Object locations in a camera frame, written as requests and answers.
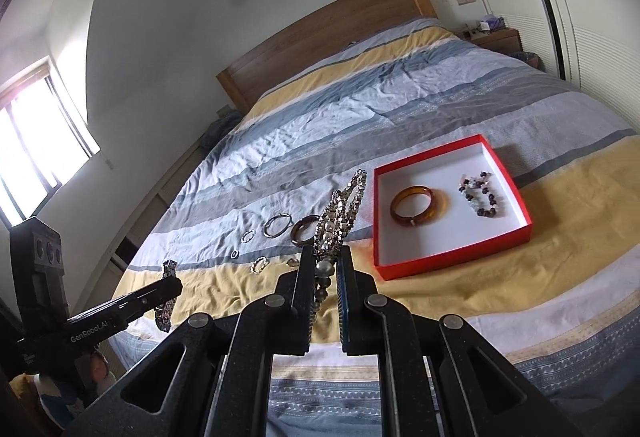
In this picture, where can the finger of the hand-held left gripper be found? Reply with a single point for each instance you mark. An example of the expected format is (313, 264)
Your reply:
(155, 297)

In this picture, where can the wooden nightstand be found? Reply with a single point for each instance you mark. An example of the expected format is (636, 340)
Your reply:
(500, 41)

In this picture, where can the amber bangle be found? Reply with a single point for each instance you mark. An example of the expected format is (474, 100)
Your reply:
(397, 216)

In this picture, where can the waste basket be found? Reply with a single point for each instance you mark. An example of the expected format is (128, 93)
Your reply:
(529, 61)

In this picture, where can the dark brown bangle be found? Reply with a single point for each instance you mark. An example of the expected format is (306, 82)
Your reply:
(296, 237)

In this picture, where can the striped bedspread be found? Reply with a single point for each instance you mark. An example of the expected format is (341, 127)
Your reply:
(380, 97)

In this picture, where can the white wardrobe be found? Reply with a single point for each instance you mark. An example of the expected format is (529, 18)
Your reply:
(575, 17)

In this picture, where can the thin silver hoop bangle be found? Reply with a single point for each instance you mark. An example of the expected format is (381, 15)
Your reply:
(266, 231)

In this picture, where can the purple tissue box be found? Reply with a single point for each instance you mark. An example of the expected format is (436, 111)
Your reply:
(490, 23)

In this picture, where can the window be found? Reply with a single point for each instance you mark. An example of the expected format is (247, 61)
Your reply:
(35, 137)

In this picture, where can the person's left hand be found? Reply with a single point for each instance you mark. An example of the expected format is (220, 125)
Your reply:
(98, 364)

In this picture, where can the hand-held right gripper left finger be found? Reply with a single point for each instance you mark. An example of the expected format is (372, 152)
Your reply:
(303, 302)

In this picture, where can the wooden headboard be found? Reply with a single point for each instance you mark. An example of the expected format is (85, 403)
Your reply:
(320, 27)

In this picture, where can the small gold brooch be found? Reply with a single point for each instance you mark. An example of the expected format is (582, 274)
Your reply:
(292, 263)

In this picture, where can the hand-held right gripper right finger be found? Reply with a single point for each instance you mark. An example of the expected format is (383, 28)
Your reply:
(345, 307)

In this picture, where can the blue cloth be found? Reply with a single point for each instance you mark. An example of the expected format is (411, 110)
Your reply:
(220, 127)

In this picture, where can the red cardboard box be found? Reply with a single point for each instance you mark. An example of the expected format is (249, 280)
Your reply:
(450, 247)

